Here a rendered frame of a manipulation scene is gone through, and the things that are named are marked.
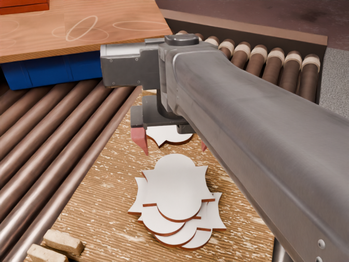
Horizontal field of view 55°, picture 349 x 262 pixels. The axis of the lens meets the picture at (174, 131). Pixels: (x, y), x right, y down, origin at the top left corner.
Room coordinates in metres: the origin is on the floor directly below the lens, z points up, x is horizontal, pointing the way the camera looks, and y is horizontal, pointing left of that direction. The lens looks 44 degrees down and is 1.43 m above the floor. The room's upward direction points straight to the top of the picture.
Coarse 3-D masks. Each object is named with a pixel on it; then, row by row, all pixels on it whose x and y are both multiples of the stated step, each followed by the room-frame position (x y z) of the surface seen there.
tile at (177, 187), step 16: (160, 160) 0.39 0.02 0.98; (176, 160) 0.39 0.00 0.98; (144, 176) 0.36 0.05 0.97; (160, 176) 0.36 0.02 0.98; (176, 176) 0.36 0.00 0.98; (192, 176) 0.36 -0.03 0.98; (160, 192) 0.32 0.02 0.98; (176, 192) 0.32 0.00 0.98; (192, 192) 0.32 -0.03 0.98; (208, 192) 0.32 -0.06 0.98; (160, 208) 0.29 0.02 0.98; (176, 208) 0.29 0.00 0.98; (192, 208) 0.29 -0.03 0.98
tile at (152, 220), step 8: (144, 184) 0.35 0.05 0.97; (144, 192) 0.33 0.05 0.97; (136, 200) 0.32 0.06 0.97; (136, 208) 0.30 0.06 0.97; (144, 208) 0.30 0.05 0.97; (152, 208) 0.30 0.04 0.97; (144, 216) 0.29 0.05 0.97; (152, 216) 0.29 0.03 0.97; (160, 216) 0.29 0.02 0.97; (200, 216) 0.29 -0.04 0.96; (144, 224) 0.27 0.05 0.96; (152, 224) 0.27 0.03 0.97; (160, 224) 0.27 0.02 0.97; (168, 224) 0.27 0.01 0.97; (176, 224) 0.27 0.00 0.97; (184, 224) 0.28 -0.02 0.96; (152, 232) 0.26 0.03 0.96; (160, 232) 0.26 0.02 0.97; (168, 232) 0.26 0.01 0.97; (176, 232) 0.26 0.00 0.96
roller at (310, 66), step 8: (312, 56) 0.84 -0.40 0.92; (304, 64) 0.81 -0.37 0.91; (312, 64) 0.79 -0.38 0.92; (304, 72) 0.76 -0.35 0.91; (312, 72) 0.75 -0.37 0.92; (304, 80) 0.72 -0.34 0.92; (312, 80) 0.72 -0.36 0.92; (304, 88) 0.69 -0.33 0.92; (312, 88) 0.69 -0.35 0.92; (304, 96) 0.65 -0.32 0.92; (312, 96) 0.65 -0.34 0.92; (280, 248) 0.26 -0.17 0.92; (272, 256) 0.25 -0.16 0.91; (280, 256) 0.24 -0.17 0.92; (288, 256) 0.24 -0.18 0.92
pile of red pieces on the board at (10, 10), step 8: (0, 0) 0.84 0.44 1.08; (8, 0) 0.85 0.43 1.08; (16, 0) 0.85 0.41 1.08; (24, 0) 0.86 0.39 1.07; (32, 0) 0.86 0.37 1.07; (40, 0) 0.87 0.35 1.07; (48, 0) 0.91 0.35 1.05; (0, 8) 0.84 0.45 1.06; (8, 8) 0.85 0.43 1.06; (16, 8) 0.85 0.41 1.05; (24, 8) 0.86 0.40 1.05; (32, 8) 0.86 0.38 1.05; (40, 8) 0.87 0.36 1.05; (48, 8) 0.87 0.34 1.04
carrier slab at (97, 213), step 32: (128, 128) 0.52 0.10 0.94; (96, 160) 0.43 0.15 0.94; (128, 160) 0.43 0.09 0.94; (192, 160) 0.43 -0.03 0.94; (96, 192) 0.35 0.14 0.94; (128, 192) 0.35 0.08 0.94; (224, 192) 0.35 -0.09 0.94; (64, 224) 0.29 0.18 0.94; (96, 224) 0.29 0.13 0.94; (128, 224) 0.29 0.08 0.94; (224, 224) 0.29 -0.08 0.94; (256, 224) 0.29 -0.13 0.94; (96, 256) 0.23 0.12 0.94; (128, 256) 0.23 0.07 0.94; (160, 256) 0.23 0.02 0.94; (192, 256) 0.23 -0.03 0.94; (224, 256) 0.23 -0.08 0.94; (256, 256) 0.23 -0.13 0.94
